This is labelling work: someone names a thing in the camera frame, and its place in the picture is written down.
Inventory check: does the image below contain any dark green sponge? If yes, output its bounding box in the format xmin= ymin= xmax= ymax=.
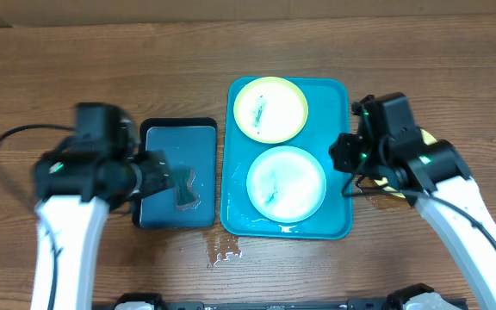
xmin=171 ymin=168 xmax=200 ymax=210

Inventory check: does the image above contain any light blue plate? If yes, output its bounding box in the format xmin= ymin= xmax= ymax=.
xmin=246 ymin=146 xmax=326 ymax=223

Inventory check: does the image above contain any yellow plate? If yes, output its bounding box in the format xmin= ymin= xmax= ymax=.
xmin=374 ymin=129 xmax=437 ymax=199
xmin=232 ymin=77 xmax=309 ymax=144

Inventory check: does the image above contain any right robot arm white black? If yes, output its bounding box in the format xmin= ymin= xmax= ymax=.
xmin=329 ymin=129 xmax=496 ymax=309

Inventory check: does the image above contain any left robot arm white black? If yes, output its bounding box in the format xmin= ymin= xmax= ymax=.
xmin=31 ymin=151 xmax=173 ymax=309

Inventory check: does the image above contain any black water basin tray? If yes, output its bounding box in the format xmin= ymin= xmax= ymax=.
xmin=132 ymin=117 xmax=218 ymax=229

